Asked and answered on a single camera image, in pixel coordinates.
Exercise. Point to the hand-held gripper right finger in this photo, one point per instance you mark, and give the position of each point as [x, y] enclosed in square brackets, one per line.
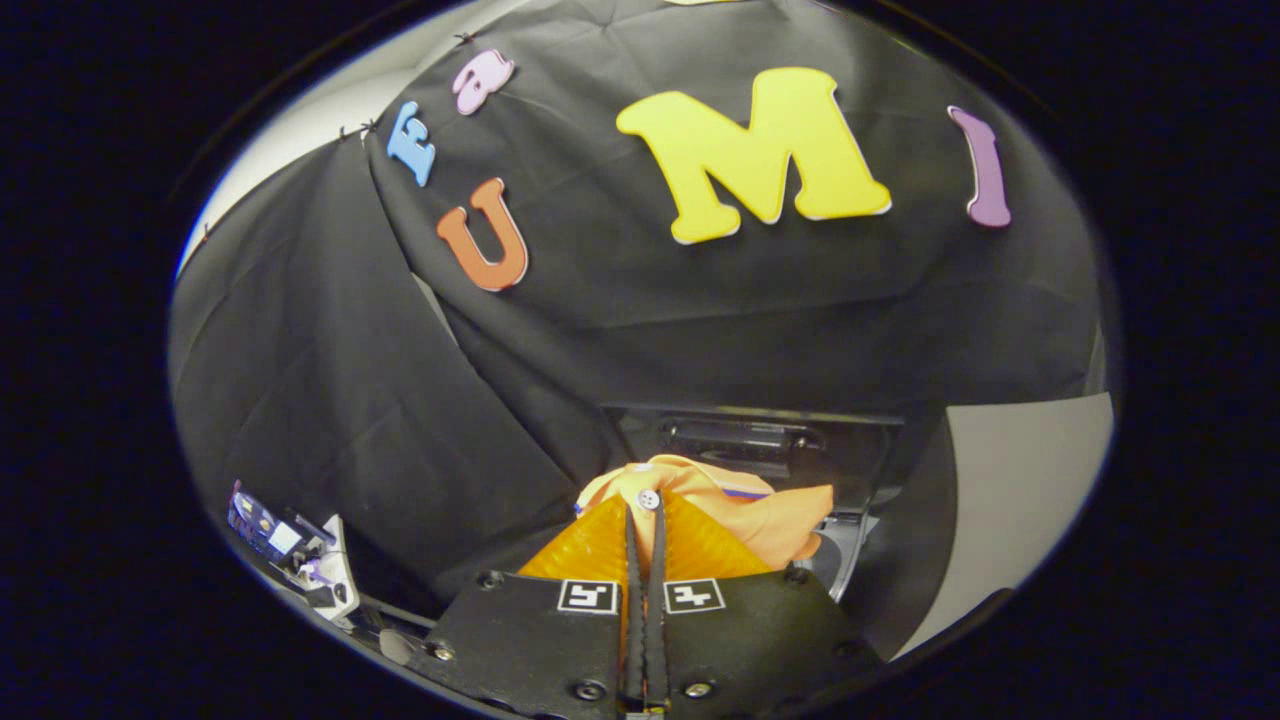
[760, 640]

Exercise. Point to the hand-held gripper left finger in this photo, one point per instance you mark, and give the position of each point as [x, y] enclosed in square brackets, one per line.
[520, 640]

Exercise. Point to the orange garment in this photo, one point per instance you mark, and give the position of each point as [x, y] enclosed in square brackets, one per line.
[770, 520]

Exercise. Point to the white and blue device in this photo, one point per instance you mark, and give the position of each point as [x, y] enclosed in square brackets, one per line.
[320, 570]

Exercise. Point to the grey cabinet with dark top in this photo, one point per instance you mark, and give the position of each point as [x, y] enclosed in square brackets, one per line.
[1020, 500]

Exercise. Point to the black backdrop cloth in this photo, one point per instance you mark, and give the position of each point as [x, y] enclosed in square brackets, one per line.
[600, 330]

